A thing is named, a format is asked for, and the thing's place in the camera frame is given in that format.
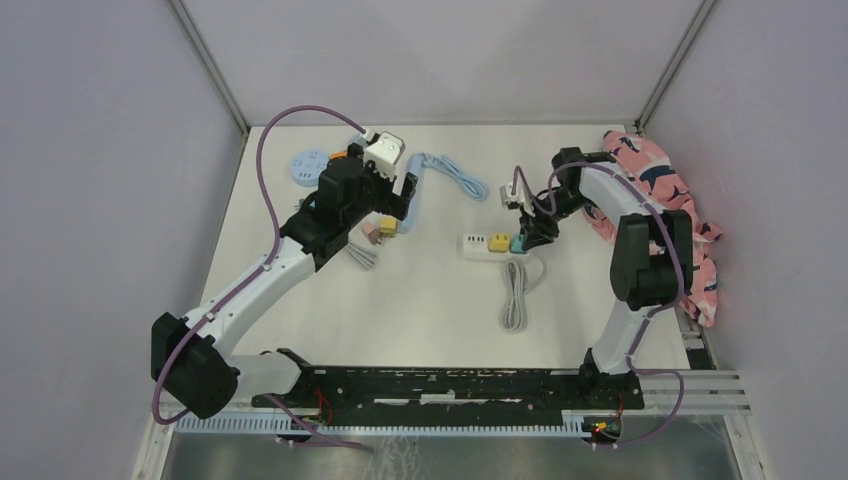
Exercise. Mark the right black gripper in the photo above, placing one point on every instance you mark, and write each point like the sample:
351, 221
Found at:
537, 230

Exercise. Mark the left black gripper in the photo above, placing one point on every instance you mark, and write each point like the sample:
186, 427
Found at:
392, 203

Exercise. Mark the teal plug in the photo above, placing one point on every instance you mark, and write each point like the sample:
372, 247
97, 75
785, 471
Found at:
517, 245

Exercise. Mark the yellow plug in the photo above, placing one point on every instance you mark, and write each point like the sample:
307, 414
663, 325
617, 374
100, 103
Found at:
388, 227
499, 243

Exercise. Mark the round blue power socket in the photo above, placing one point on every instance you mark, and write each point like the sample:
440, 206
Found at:
306, 167

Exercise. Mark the pink plug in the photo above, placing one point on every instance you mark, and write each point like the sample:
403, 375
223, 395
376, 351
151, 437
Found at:
372, 233

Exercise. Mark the white power strip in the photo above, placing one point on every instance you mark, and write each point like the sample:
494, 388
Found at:
474, 248

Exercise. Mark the long blue power strip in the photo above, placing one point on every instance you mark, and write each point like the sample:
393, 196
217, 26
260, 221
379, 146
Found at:
414, 166

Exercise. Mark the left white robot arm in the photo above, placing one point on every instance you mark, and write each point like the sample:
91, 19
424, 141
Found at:
192, 356

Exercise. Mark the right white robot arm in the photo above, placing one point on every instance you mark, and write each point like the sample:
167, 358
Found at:
652, 263

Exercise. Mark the pink patterned cloth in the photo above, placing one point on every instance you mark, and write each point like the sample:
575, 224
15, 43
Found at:
650, 169

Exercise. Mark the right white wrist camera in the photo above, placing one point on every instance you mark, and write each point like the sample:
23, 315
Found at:
514, 197

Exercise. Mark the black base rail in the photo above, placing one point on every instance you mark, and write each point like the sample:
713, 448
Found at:
348, 396

